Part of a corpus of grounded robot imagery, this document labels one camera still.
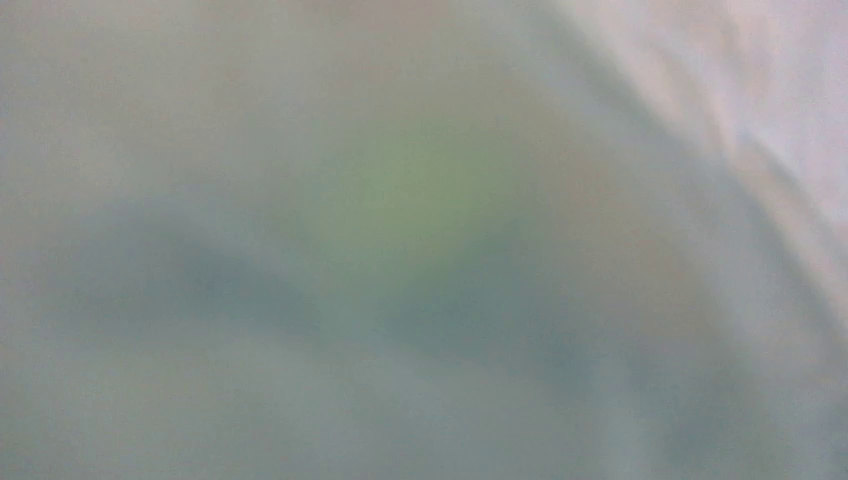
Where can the light blue plastic bag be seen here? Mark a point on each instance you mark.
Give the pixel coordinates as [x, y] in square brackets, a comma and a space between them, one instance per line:
[393, 240]

